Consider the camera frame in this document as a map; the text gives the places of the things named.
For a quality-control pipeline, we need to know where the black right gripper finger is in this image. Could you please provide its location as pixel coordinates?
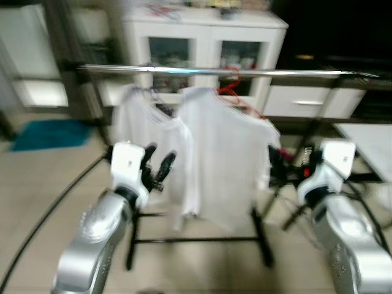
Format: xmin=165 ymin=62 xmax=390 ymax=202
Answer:
xmin=268 ymin=146 xmax=286 ymax=183

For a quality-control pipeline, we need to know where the white t-shirt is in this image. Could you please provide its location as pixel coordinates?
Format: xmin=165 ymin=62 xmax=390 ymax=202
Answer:
xmin=178 ymin=86 xmax=281 ymax=232
xmin=110 ymin=86 xmax=192 ymax=232

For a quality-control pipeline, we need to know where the red clothes hanger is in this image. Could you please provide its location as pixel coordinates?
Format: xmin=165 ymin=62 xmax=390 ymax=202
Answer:
xmin=216 ymin=66 xmax=270 ymax=123

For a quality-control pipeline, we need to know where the blue and red hanger bundle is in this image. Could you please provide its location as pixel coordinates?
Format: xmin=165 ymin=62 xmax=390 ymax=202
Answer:
xmin=147 ymin=3 xmax=184 ymax=19

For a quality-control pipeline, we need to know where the large white table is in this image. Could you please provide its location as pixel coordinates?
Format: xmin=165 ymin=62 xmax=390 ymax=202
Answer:
xmin=334 ymin=122 xmax=392 ymax=184

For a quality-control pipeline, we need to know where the metal clothes rack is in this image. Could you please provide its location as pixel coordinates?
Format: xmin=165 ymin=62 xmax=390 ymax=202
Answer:
xmin=61 ymin=61 xmax=392 ymax=270

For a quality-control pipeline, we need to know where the teal floor mat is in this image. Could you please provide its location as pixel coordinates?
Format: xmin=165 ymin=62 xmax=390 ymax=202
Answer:
xmin=9 ymin=119 xmax=94 ymax=153

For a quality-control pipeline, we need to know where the white glass-door cabinet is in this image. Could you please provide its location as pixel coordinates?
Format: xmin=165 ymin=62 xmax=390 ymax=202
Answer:
xmin=122 ymin=5 xmax=288 ymax=117

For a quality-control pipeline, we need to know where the grey curtain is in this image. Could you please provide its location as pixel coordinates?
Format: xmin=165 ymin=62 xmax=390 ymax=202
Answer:
xmin=46 ymin=0 xmax=114 ymax=120

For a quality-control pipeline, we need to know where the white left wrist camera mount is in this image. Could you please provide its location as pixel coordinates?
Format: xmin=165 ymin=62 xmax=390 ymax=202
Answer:
xmin=110 ymin=141 xmax=151 ymax=209

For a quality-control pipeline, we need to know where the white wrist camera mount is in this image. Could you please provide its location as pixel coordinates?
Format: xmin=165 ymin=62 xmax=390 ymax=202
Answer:
xmin=298 ymin=140 xmax=357 ymax=203
xmin=110 ymin=141 xmax=151 ymax=209

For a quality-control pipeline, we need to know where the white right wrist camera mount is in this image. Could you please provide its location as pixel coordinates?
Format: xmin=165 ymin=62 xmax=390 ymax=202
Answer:
xmin=298 ymin=140 xmax=357 ymax=203

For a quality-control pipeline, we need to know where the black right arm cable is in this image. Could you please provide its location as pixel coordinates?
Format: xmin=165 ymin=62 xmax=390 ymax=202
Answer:
xmin=343 ymin=178 xmax=392 ymax=258

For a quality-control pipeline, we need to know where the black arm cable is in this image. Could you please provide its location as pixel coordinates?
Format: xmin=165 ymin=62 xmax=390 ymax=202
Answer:
xmin=0 ymin=153 xmax=114 ymax=288
xmin=343 ymin=178 xmax=392 ymax=258

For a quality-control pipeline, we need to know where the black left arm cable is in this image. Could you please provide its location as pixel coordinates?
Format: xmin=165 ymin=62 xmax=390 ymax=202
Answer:
xmin=0 ymin=153 xmax=114 ymax=288

